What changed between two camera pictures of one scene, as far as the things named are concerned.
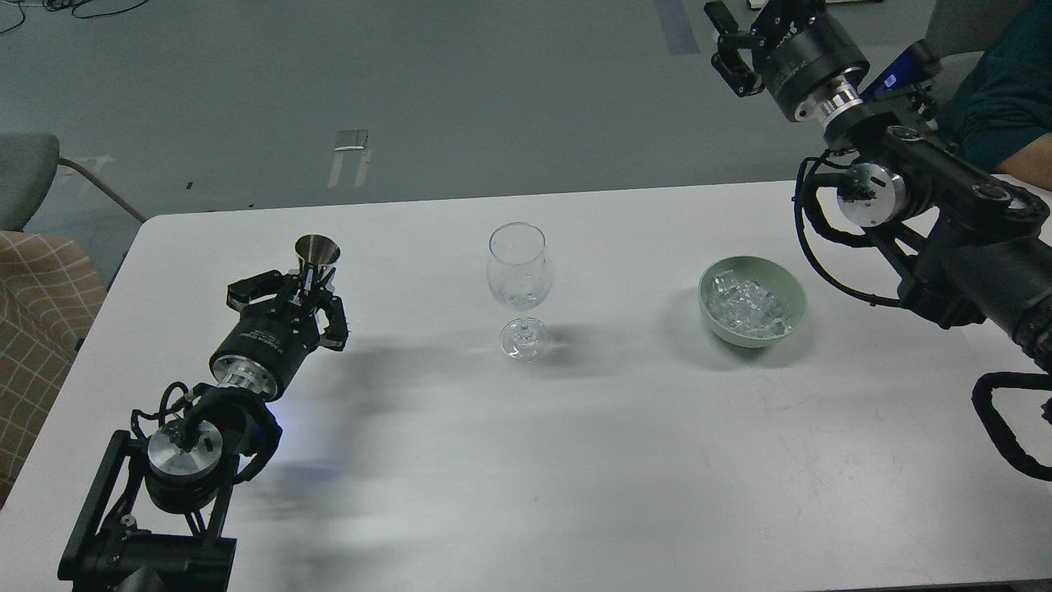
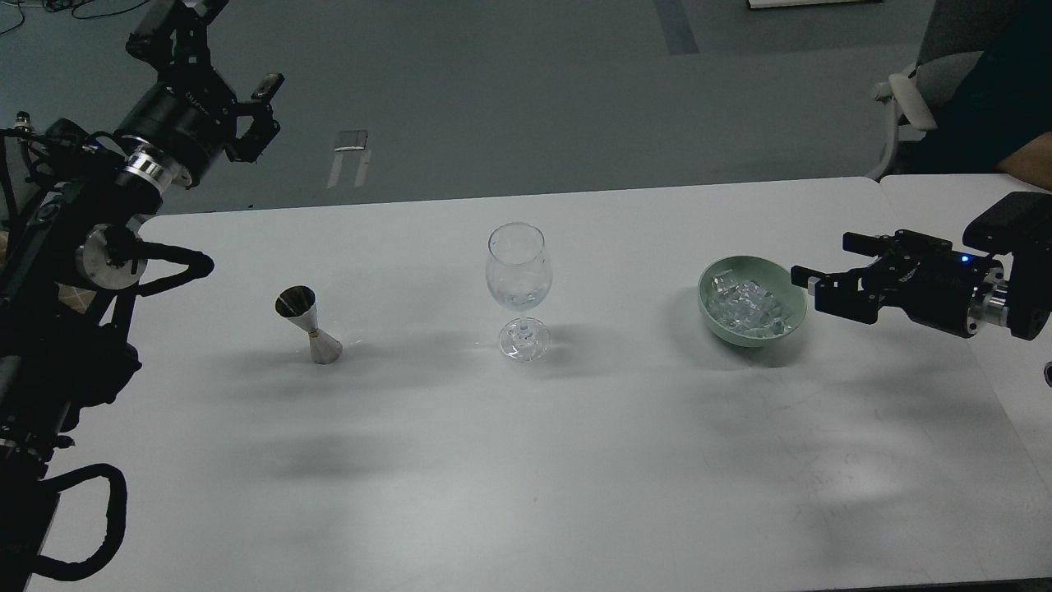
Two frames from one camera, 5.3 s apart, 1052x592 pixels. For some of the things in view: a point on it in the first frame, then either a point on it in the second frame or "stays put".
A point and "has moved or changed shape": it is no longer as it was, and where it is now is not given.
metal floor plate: (352, 140) stays put
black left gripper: (270, 339) to (180, 125)
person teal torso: (1005, 98) stays put
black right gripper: (797, 52) to (938, 286)
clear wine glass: (520, 274) stays put
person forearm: (1032, 164) stays put
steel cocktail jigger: (317, 250) has moved or changed shape
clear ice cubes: (746, 308) stays put
